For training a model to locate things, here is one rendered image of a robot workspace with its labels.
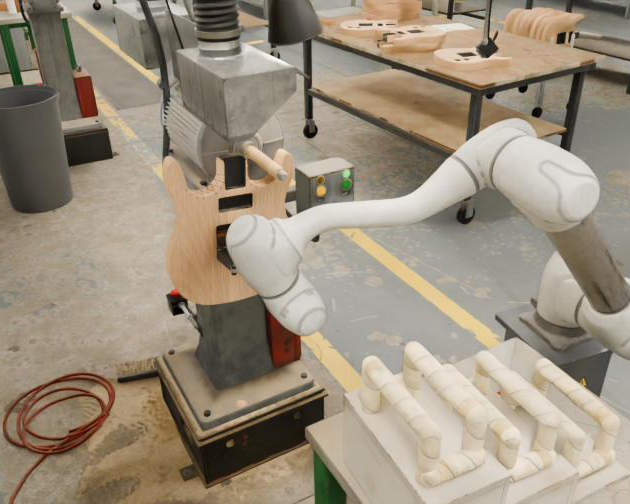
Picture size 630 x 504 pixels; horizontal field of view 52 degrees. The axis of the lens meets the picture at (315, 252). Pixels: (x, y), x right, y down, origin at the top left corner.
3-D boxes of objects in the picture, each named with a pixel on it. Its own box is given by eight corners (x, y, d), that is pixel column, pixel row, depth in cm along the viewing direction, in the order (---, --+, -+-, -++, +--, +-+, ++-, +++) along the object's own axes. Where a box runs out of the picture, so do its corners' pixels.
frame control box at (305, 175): (263, 225, 217) (258, 154, 204) (318, 211, 226) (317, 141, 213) (297, 258, 199) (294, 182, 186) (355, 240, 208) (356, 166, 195)
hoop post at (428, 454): (411, 475, 98) (415, 431, 93) (428, 467, 99) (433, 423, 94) (423, 490, 95) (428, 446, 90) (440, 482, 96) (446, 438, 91)
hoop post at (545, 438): (526, 455, 110) (535, 416, 106) (540, 449, 112) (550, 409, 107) (540, 469, 108) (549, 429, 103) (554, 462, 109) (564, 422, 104)
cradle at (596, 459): (558, 474, 116) (561, 461, 115) (603, 451, 121) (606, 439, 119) (572, 487, 114) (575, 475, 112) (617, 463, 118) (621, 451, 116)
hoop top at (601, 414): (530, 370, 129) (533, 357, 128) (542, 365, 131) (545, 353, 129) (609, 437, 114) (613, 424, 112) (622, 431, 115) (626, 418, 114)
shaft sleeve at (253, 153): (243, 148, 171) (254, 143, 172) (247, 158, 173) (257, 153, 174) (273, 171, 157) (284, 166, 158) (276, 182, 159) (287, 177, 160)
